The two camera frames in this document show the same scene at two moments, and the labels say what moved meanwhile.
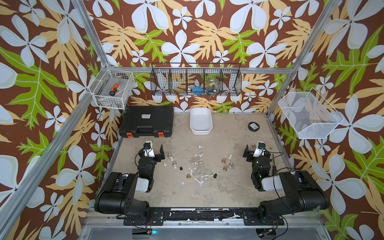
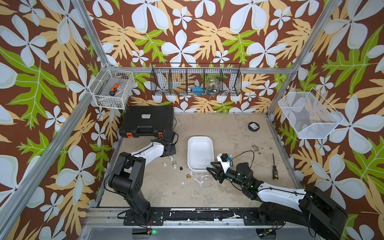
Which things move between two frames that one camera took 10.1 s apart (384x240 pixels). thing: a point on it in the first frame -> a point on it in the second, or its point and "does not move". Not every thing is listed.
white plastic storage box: (201, 122) -> (200, 153)
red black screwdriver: (113, 90) does not move
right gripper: (246, 151) -> (220, 175)
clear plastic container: (213, 84) does not move
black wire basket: (196, 79) does not move
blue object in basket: (198, 90) does not move
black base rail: (250, 217) does not move
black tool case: (147, 121) does not move
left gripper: (162, 156) -> (173, 149)
